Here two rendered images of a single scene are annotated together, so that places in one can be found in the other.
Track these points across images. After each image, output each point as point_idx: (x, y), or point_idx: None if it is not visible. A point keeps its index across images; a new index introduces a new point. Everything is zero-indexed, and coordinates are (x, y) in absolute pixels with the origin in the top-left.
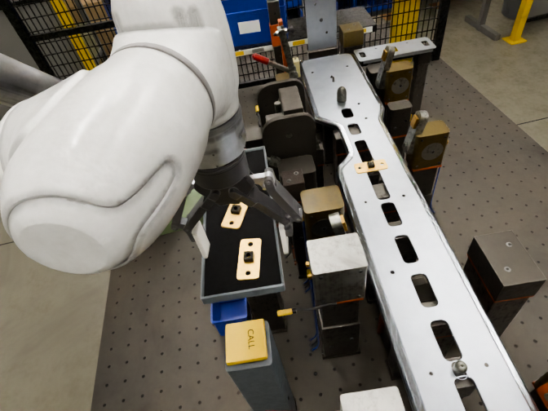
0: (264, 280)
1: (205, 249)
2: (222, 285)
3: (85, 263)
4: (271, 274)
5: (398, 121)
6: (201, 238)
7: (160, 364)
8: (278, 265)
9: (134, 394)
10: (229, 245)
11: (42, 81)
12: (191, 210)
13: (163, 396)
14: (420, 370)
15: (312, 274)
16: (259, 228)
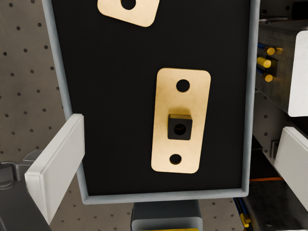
0: (208, 176)
1: (77, 163)
2: (121, 174)
3: None
4: (223, 164)
5: None
6: (65, 177)
7: (20, 42)
8: (241, 146)
9: (2, 72)
10: (128, 80)
11: None
12: (1, 223)
13: (36, 77)
14: None
15: (285, 110)
16: (209, 34)
